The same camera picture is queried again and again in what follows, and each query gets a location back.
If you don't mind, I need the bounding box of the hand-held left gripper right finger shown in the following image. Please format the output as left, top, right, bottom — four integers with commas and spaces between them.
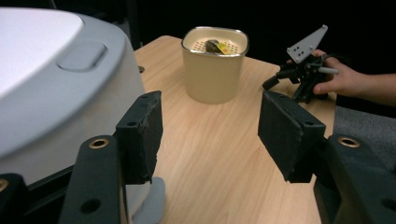
257, 90, 327, 185

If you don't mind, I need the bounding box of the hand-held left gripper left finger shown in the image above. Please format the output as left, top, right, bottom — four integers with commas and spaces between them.
115, 90, 164, 186

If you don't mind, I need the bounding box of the beige plastic container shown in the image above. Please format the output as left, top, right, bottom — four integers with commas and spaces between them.
181, 26, 250, 105

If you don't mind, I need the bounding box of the dark wrapper with yellow label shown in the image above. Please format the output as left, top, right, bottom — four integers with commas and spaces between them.
204, 38, 238, 56

